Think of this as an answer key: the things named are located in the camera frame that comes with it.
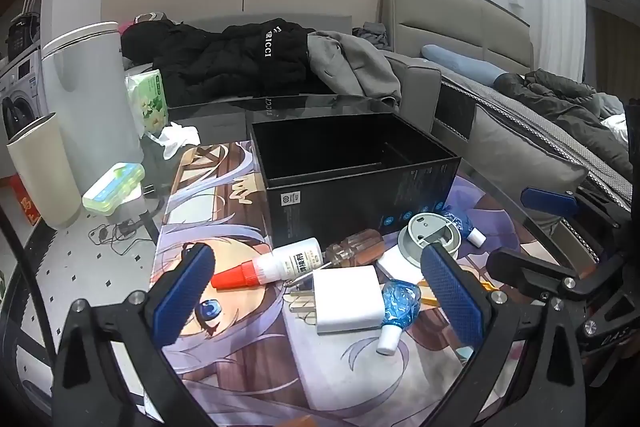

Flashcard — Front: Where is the dark green puffer jacket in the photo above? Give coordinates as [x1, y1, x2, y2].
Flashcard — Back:
[495, 68, 635, 180]

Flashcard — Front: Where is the crumpled white tissue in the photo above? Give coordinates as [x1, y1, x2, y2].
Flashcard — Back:
[150, 123, 201, 160]

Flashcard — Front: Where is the black cardboard box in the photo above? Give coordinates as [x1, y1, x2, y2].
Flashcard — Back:
[247, 111, 462, 253]

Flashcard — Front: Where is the pink garment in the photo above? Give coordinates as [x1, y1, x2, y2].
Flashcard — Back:
[118, 12, 166, 38]

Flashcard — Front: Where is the yellow plastic clip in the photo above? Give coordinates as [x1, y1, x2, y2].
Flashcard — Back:
[417, 279, 493, 308]

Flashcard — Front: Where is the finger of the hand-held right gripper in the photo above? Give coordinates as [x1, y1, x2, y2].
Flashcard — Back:
[486, 249, 603, 304]
[521, 188, 623, 233]

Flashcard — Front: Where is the blue bottle white cap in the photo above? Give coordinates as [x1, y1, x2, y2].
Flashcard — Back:
[441, 206, 487, 248]
[376, 281, 422, 355]

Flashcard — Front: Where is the white charger plug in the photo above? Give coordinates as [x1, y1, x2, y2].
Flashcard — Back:
[285, 268, 387, 335]

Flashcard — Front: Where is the grey sofa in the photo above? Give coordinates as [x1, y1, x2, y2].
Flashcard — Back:
[102, 14, 443, 115]

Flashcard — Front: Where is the beige cup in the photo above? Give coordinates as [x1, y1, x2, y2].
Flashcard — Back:
[6, 113, 83, 229]

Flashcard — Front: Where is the black appliance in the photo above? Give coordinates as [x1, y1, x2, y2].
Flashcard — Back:
[7, 0, 42, 58]

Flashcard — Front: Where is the black puffer jacket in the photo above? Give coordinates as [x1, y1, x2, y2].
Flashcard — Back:
[121, 18, 317, 108]

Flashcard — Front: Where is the black cable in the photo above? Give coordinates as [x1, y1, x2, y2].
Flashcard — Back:
[89, 207, 161, 255]

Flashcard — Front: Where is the grey cushion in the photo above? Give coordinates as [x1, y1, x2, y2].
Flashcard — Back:
[470, 103, 590, 228]

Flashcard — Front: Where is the green pill case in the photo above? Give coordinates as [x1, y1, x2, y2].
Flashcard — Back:
[81, 163, 146, 214]

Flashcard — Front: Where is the anime printed desk mat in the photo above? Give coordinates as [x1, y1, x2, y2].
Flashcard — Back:
[150, 139, 566, 427]

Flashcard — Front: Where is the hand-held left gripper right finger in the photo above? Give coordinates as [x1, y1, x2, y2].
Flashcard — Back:
[421, 243, 585, 427]

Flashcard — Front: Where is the small flat white box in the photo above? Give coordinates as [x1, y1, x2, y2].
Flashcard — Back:
[376, 254, 426, 288]

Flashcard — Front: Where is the green tissue pack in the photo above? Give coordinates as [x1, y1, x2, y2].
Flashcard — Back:
[125, 69, 168, 138]

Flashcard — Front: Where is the white glue bottle red cap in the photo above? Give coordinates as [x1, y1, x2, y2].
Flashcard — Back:
[211, 238, 323, 290]

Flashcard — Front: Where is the bed with beige headboard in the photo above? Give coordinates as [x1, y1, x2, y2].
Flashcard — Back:
[380, 0, 640, 218]

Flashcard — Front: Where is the grey coat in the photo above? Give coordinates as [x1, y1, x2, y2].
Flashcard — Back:
[306, 30, 403, 104]

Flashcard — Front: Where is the blue pillow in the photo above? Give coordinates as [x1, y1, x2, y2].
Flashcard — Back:
[421, 44, 511, 86]

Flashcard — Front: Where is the washing machine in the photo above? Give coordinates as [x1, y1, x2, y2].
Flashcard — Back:
[0, 49, 47, 142]

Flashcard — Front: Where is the dark grey garment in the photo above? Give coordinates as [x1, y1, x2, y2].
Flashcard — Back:
[352, 22, 391, 50]

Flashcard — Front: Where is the clear handle screwdriver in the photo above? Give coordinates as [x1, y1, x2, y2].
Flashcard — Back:
[282, 229, 386, 290]

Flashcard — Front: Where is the tall white cylinder appliance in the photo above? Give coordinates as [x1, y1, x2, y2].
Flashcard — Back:
[41, 22, 146, 198]

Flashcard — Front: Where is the red paper item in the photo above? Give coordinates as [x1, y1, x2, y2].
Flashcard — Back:
[10, 174, 42, 228]

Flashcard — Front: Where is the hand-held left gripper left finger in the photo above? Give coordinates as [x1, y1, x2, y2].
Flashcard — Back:
[52, 243, 217, 427]

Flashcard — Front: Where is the round white grey lid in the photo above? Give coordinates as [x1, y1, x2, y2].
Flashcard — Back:
[397, 213, 460, 267]

